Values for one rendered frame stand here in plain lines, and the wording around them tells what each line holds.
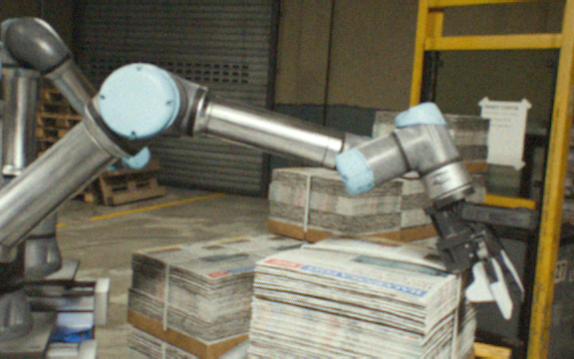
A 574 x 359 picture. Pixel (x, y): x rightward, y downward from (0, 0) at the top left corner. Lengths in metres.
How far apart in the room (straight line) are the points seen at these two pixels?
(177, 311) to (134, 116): 0.94
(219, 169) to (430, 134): 8.71
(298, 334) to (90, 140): 0.45
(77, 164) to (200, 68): 8.82
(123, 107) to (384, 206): 1.40
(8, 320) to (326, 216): 1.18
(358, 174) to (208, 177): 8.78
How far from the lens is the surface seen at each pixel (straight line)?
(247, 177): 9.60
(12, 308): 1.41
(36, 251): 1.87
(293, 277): 1.08
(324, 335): 1.08
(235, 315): 1.91
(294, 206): 2.37
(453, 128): 2.67
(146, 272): 2.04
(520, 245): 3.33
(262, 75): 9.48
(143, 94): 1.11
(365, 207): 2.27
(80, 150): 1.16
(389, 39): 8.99
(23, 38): 1.88
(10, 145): 1.99
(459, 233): 1.13
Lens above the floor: 1.28
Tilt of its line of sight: 6 degrees down
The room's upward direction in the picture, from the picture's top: 4 degrees clockwise
